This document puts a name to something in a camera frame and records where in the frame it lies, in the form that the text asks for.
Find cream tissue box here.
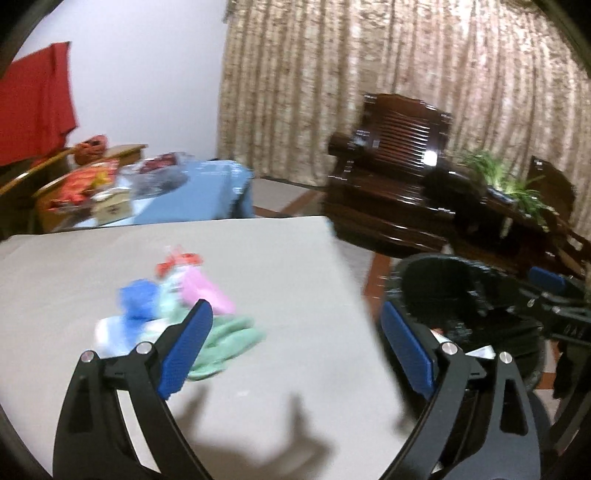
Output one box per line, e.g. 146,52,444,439
91,187,133,226

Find patterned beige curtain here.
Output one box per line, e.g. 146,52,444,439
217,0,590,235

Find beige table cover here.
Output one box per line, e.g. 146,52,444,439
0,216,417,480

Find dark wooden side table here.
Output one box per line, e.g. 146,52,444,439
451,156,590,279

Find red plastic bag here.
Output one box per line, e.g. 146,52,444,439
155,252,202,279

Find blue tablecloth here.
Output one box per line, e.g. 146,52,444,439
78,158,257,228

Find glass fruit bowl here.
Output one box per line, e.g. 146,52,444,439
120,152,191,199

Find red basket on cabinet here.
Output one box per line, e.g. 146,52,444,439
73,135,107,166

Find red snack packages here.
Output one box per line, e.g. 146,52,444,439
48,158,119,210

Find red cloth cover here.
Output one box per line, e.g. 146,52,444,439
0,42,77,166

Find pink drawstring pouch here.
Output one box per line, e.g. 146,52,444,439
180,267,235,315

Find green rubber glove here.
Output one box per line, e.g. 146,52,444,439
156,276,267,381

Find dark wooden armchair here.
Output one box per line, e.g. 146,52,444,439
322,93,454,253

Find blue plastic bag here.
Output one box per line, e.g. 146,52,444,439
119,279,159,322

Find black trash bin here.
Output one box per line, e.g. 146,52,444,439
385,253,546,391

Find green potted plant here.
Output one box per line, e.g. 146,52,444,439
458,150,553,230

